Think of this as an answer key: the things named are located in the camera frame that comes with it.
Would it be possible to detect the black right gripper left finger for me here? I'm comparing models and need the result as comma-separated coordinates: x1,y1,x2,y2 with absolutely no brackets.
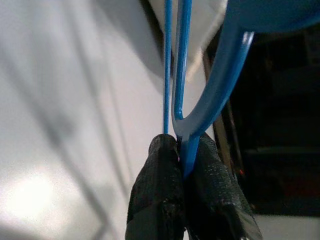
126,133,186,240

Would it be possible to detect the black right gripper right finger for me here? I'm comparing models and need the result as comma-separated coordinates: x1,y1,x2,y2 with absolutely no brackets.
183,132,263,240

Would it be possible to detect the blue plastic clothes hanger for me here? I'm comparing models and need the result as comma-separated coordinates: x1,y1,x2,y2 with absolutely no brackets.
162,0,320,181

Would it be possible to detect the cream denim jacket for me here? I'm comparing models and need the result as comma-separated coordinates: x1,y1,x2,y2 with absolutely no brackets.
146,0,227,81

